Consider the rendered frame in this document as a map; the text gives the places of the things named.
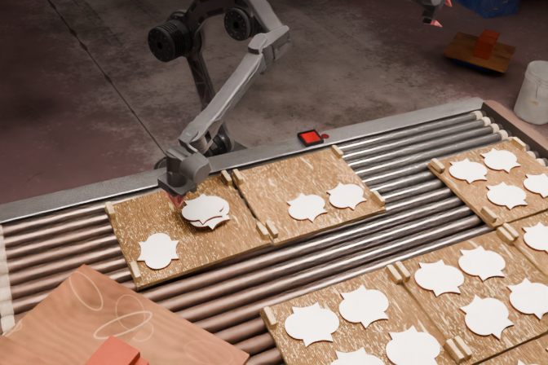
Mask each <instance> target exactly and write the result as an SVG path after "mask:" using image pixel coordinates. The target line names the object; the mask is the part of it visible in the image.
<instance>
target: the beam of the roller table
mask: <svg viewBox="0 0 548 365"><path fill-rule="evenodd" d="M483 102H484V101H483V100H482V99H481V98H479V97H474V98H469V99H464V100H459V101H456V102H452V103H445V104H441V105H438V106H434V107H430V108H424V109H420V110H416V111H412V112H406V113H402V114H398V115H394V116H390V117H384V118H380V119H377V120H372V121H366V122H362V123H359V124H354V125H349V126H344V127H341V128H337V129H333V130H326V131H323V132H319V133H318V134H319V135H320V136H321V135H322V134H327V135H328V136H329V138H328V139H324V143H322V144H318V145H315V146H310V147H305V146H304V144H303V143H302V142H301V140H300V139H299V138H293V139H287V140H283V141H280V142H275V143H269V144H265V145H262V146H257V147H252V148H247V149H244V150H240V151H236V152H229V153H226V154H222V155H218V156H212V157H208V158H207V159H208V160H209V161H210V165H211V167H212V170H211V171H210V172H209V175H208V176H210V175H214V174H220V173H221V171H223V170H226V171H231V170H233V169H240V168H244V167H247V166H251V165H257V164H261V163H264V162H268V161H274V160H278V159H281V158H285V157H289V156H295V155H298V154H302V153H305V152H312V151H315V150H319V149H322V148H326V147H332V145H339V144H343V143H349V142H353V141H356V140H360V139H366V138H370V137H373V136H377V135H380V134H386V133H390V132H394V131H397V130H403V129H407V128H411V127H414V126H418V125H424V124H427V123H432V122H435V121H441V120H444V119H448V118H452V117H458V116H461V115H465V114H468V113H471V112H475V111H480V109H481V106H482V103H483ZM165 172H166V167H165V168H160V169H155V170H150V171H147V172H143V173H139V174H132V175H129V176H125V177H121V178H115V179H111V180H107V181H103V182H97V183H93V184H89V185H85V186H81V187H75V188H71V189H68V190H63V191H58V192H53V193H50V194H45V195H42V196H35V197H32V198H28V199H24V200H17V201H14V202H10V203H6V204H0V225H6V224H10V223H13V222H19V221H23V220H26V219H30V218H36V217H40V216H43V215H47V214H51V213H57V212H60V211H64V210H68V209H74V208H77V207H81V206H84V205H89V204H94V203H98V202H101V201H105V200H111V199H115V198H118V197H122V196H128V195H132V194H135V193H139V192H142V191H149V190H152V189H156V188H159V186H158V183H157V177H159V176H160V175H162V174H164V173H165Z"/></svg>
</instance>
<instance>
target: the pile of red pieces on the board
mask: <svg viewBox="0 0 548 365"><path fill-rule="evenodd" d="M85 364H86V365H149V361H147V360H145V359H144V358H141V357H140V351H139V350H137V349H136V348H134V347H132V346H130V345H128V344H127V343H125V342H124V341H121V340H119V339H118V338H116V337H115V336H113V335H110V337H109V338H108V339H107V340H106V341H105V342H104V343H103V344H102V345H101V346H100V347H99V348H98V349H97V350H96V351H95V352H94V353H93V355H92V356H91V357H90V358H89V359H88V360H87V361H86V363H85Z"/></svg>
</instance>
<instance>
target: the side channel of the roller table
mask: <svg viewBox="0 0 548 365"><path fill-rule="evenodd" d="M480 111H485V112H486V117H492V118H493V119H494V121H495V123H494V124H497V123H500V124H502V127H503V130H509V131H510V132H511V134H512V136H511V137H515V136H516V137H519V139H520V141H522V142H523V143H526V144H527V145H529V147H530V152H531V151H537V152H538V153H539V156H540V158H539V159H542V158H546V159H547V160H548V139H547V138H545V137H544V136H543V135H541V134H540V133H538V132H537V131H535V129H533V128H532V127H531V126H529V125H528V124H526V123H525V122H523V121H522V120H520V119H519V118H518V117H517V116H516V115H514V114H513V113H511V112H510V111H508V110H507V109H506V108H504V107H503V106H502V105H501V104H499V103H498V102H496V101H495V100H494V99H492V100H488V101H484V102H483V103H482V106H481V109H480Z"/></svg>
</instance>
